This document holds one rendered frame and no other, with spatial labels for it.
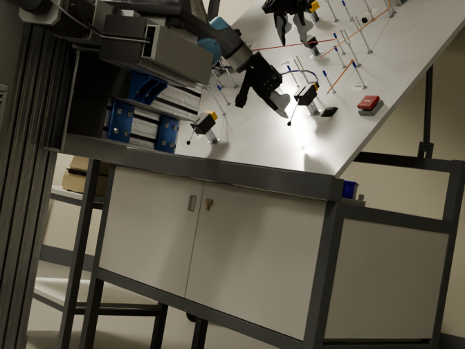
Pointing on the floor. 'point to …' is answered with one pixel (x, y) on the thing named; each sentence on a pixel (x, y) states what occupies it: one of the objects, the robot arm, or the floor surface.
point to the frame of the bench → (335, 216)
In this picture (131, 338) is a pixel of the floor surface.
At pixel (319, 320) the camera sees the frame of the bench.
